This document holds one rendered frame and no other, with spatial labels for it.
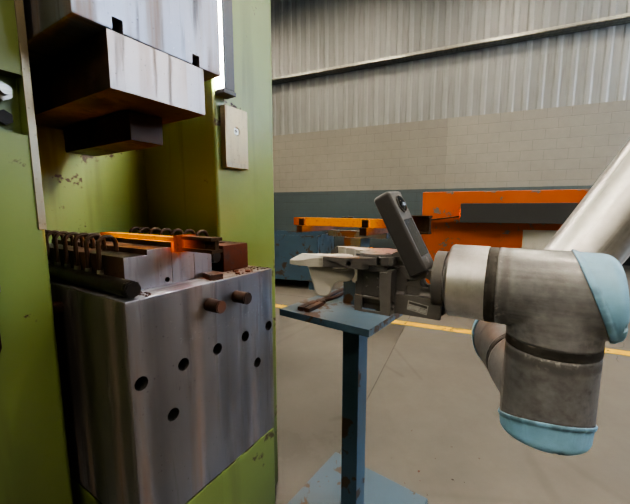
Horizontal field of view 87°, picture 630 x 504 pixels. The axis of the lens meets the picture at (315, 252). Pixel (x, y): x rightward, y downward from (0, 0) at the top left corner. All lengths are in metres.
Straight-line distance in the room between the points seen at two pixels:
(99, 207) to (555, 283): 1.13
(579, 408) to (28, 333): 0.83
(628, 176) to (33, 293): 0.95
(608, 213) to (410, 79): 8.15
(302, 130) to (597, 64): 6.05
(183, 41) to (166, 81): 0.10
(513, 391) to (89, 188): 1.12
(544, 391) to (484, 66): 8.25
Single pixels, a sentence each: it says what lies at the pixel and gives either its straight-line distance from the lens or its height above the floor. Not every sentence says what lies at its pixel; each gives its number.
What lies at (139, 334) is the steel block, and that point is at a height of 0.85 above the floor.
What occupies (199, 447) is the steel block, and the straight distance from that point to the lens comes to 0.85.
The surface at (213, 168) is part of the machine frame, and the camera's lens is 1.02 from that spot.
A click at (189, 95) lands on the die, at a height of 1.30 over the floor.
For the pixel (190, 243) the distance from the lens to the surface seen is 0.73.
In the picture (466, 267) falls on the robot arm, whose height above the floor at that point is 1.00.
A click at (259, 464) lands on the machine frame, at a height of 0.40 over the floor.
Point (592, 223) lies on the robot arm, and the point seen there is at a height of 1.05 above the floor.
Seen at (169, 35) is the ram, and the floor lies 1.40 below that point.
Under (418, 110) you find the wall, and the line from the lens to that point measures 8.41.
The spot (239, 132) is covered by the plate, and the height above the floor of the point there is 1.29.
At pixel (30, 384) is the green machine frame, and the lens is 0.84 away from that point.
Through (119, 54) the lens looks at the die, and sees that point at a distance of 0.74.
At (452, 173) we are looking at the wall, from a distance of 8.10.
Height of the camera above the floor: 1.07
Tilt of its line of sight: 7 degrees down
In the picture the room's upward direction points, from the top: straight up
